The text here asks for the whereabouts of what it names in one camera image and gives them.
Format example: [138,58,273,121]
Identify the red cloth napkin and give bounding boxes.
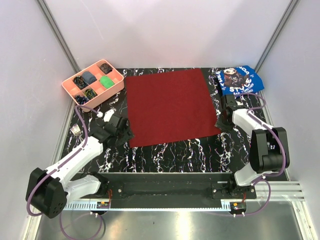
[125,68,221,148]

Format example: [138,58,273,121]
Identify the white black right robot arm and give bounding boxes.
[215,95,290,199]

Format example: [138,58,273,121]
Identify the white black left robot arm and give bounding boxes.
[25,112,134,219]

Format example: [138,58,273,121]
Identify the blue printed folded shirt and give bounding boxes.
[216,65,265,96]

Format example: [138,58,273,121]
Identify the black yellow rolled sock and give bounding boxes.
[84,88,97,100]

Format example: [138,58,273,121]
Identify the silver metal fork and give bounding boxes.
[70,124,83,142]

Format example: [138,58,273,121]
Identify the green rolled sock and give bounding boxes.
[99,76,115,89]

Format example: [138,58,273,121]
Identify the dark blue rolled sock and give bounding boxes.
[74,95,89,105]

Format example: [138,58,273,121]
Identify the pink compartment organizer box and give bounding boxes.
[61,59,125,112]

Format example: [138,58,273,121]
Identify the grey blue rolled sock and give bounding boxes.
[81,71,97,85]

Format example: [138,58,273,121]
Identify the dark brown rolled sock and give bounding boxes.
[99,63,113,75]

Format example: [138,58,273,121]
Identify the black patterned rolled sock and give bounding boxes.
[72,76,88,90]

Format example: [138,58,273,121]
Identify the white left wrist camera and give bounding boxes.
[97,109,115,122]

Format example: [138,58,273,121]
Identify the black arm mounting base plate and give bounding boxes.
[79,172,257,210]

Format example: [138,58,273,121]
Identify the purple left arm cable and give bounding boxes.
[26,104,107,240]

